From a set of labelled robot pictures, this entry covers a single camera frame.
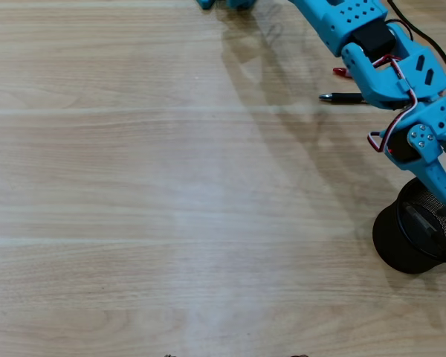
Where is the red white black servo wire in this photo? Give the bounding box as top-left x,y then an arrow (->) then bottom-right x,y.
366,54 -> 420,154

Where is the transparent pen with black grip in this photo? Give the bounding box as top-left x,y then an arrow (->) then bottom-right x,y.
404,203 -> 446,269

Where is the black camera cable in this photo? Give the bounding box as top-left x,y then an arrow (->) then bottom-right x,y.
387,0 -> 446,89

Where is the black pen with silver tip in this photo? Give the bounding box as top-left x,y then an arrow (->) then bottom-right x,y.
318,91 -> 371,105

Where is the black mesh pen holder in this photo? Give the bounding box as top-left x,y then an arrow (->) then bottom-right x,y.
371,176 -> 446,275

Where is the teal robot base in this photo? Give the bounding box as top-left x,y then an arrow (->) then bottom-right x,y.
195,0 -> 259,11

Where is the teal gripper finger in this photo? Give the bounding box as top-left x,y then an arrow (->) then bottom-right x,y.
407,123 -> 446,216

